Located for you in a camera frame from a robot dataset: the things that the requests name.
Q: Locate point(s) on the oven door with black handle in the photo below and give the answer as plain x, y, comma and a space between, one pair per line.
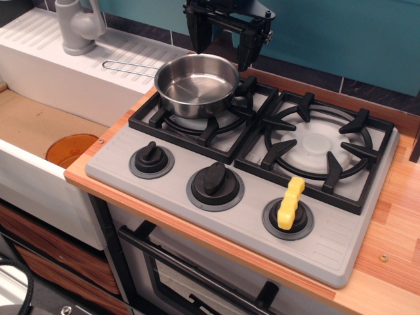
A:
187, 287

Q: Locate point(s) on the orange plastic bowl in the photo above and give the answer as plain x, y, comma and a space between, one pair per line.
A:
68, 149

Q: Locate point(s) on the black stove knob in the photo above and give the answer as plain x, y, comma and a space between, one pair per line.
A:
215, 188
301, 227
151, 162

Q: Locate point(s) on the steel pan with wire handle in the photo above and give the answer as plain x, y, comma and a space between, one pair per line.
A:
192, 86

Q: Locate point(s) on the black burner grate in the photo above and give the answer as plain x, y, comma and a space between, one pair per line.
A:
338, 152
220, 137

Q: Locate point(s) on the yellow crinkle fry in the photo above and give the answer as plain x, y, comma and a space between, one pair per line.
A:
288, 207

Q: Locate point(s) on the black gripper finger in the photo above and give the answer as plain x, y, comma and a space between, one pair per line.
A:
200, 28
251, 42

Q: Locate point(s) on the black left burner grate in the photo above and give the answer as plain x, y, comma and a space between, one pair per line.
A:
220, 137

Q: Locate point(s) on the black right stove knob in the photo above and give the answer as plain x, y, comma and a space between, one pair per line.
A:
301, 227

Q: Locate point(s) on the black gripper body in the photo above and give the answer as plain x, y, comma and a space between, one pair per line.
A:
224, 12

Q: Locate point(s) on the black middle stove knob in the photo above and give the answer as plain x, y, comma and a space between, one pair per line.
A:
215, 188

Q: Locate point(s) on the black left stove knob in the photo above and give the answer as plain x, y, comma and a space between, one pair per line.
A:
151, 162

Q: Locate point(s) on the grey toy faucet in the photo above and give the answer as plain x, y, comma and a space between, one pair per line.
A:
79, 29

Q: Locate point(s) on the grey toy stove top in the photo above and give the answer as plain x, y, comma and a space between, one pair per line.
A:
327, 254

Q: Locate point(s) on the black right burner grate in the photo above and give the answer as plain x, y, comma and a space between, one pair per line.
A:
338, 152

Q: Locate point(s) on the wooden drawer fronts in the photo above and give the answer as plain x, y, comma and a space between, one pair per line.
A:
62, 260

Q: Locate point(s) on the white toy sink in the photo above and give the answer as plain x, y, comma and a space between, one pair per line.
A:
46, 95

